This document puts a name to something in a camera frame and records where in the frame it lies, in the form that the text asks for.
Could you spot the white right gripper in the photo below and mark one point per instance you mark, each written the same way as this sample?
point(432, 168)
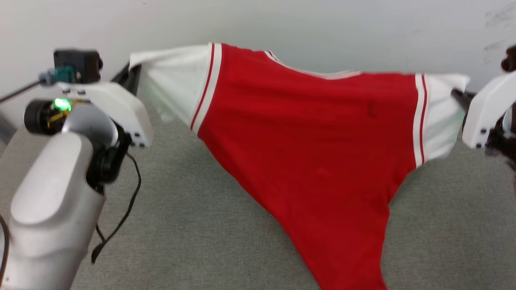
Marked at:
point(487, 104)

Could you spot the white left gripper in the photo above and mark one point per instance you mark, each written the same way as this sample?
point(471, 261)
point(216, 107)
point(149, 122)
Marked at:
point(121, 108)

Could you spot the red and white jersey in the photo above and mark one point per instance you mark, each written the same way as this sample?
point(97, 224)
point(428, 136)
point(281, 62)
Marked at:
point(314, 145)

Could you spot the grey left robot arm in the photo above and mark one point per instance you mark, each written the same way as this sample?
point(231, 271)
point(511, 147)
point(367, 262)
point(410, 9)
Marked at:
point(52, 201)

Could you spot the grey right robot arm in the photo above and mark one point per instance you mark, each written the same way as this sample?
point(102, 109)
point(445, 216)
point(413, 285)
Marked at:
point(502, 145)

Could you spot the grey metal bar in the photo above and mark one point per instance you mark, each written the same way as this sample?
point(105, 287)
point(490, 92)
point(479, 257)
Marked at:
point(5, 129)

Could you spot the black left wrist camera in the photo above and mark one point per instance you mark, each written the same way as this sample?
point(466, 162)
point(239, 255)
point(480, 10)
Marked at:
point(76, 64)

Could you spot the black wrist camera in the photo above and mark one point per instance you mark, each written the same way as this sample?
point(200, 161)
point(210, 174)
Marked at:
point(510, 60)
point(76, 64)

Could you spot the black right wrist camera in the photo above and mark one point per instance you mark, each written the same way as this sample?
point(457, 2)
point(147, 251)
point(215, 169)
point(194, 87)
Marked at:
point(510, 60)

